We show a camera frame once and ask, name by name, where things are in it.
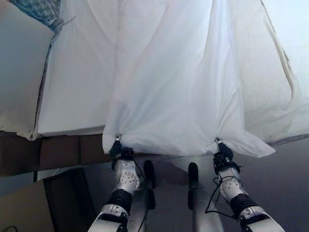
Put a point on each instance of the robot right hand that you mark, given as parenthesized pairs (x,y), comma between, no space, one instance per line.
(225,149)

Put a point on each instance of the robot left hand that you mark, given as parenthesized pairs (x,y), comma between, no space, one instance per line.
(116,148)

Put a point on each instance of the white duvet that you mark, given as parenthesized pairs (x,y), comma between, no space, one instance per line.
(173,91)

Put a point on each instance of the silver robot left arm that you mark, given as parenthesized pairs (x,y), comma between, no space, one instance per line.
(125,178)

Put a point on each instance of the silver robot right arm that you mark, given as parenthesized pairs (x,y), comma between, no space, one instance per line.
(231,186)

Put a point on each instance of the white fitted bed sheet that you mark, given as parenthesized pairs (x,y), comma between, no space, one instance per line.
(79,79)

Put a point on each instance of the grey mattress edge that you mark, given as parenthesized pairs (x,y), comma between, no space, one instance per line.
(289,140)

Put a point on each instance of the robot right leg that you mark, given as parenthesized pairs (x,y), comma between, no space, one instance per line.
(200,210)

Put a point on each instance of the robot leg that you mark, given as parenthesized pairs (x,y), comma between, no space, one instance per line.
(144,207)
(200,210)

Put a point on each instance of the robot left leg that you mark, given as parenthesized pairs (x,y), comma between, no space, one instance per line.
(144,207)

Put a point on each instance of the dark bedside cabinet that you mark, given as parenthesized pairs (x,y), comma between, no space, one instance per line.
(70,200)

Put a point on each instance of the white pillow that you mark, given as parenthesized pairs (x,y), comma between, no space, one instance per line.
(19,72)

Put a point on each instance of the blue patterned cloth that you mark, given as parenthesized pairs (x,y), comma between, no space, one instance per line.
(48,13)

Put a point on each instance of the brown bed frame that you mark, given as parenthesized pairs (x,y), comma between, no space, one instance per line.
(60,152)

